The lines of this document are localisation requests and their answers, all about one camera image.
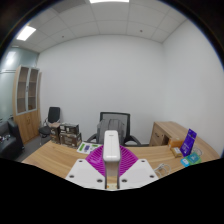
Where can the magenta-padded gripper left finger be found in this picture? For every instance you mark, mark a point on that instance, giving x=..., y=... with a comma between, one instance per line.
x=83, y=173

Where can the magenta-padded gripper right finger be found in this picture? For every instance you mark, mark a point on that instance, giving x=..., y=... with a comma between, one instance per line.
x=140, y=173

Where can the white charger block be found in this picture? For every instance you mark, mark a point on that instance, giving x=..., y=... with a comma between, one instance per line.
x=111, y=146

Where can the printed paper sheet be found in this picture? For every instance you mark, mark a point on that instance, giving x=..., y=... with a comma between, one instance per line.
x=87, y=147

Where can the large dark cardboard box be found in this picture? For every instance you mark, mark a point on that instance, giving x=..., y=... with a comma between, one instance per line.
x=70, y=140

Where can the small tan box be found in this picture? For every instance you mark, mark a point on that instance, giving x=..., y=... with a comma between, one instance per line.
x=176, y=152

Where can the grey backpack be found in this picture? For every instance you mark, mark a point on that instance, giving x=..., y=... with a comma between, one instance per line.
x=101, y=131

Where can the blue small box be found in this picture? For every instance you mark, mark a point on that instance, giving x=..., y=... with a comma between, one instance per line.
x=185, y=162

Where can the orange box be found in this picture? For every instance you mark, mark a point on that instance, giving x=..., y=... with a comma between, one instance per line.
x=175, y=142

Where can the small dark cardboard box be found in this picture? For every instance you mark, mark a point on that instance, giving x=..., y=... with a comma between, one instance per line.
x=69, y=128

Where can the wooden side cabinet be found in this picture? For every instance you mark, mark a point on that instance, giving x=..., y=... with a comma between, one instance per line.
x=163, y=131

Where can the brown narrow cardboard box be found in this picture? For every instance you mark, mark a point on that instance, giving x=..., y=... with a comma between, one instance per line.
x=55, y=132

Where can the green small box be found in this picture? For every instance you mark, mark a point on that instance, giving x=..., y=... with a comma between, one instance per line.
x=194, y=159

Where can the purple standing card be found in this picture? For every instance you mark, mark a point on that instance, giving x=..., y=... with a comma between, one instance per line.
x=188, y=142

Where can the black mesh office chair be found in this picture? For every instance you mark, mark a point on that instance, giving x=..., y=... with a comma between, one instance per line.
x=115, y=115

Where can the black visitor chair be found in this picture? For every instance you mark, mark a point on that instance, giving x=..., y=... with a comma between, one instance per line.
x=53, y=115

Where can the wooden glass-door shelf unit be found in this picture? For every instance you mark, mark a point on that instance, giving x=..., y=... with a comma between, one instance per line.
x=28, y=125

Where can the black sofa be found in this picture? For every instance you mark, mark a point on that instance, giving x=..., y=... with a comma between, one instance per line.
x=10, y=141

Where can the rectangular ceiling light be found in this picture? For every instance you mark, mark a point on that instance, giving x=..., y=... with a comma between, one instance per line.
x=26, y=33
x=109, y=1

